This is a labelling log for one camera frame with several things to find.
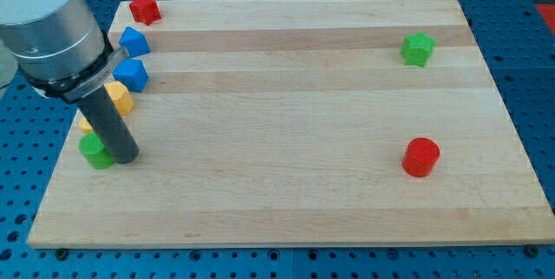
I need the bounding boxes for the small yellow block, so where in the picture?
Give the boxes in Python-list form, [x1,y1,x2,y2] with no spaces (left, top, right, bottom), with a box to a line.
[77,117,94,134]

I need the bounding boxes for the blue block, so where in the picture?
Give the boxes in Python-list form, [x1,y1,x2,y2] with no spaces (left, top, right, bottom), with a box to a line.
[113,59,148,93]
[119,27,151,58]

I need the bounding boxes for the red cylinder block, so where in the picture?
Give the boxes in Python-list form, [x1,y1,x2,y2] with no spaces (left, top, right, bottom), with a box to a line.
[402,137,441,178]

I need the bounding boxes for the yellow hexagon block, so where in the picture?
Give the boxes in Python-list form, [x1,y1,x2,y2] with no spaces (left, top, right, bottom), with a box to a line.
[104,81,134,116]

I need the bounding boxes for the wooden board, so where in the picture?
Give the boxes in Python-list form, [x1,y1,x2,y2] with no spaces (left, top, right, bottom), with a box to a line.
[28,0,554,250]

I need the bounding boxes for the red object at edge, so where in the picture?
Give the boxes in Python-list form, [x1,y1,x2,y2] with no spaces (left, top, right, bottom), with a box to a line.
[535,3,555,34]

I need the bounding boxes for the blue block lower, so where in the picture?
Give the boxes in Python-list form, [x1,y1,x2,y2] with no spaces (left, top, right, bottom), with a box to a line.
[113,59,148,93]

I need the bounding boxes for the green star block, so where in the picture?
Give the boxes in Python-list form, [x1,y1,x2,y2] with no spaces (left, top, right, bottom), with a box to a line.
[401,31,437,68]

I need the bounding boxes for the green cylinder block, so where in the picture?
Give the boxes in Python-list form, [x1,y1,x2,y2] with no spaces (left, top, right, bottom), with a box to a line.
[78,132,115,169]

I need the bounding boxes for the blue block upper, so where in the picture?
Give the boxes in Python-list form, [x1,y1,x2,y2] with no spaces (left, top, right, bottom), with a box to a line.
[119,27,151,58]

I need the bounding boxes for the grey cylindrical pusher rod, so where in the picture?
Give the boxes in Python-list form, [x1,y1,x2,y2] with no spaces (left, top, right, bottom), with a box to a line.
[77,85,139,164]

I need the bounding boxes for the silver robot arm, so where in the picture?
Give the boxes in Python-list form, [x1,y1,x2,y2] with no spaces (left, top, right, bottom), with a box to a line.
[1,0,139,164]

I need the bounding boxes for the red star block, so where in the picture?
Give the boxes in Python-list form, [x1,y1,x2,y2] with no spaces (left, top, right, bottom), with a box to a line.
[129,0,161,26]

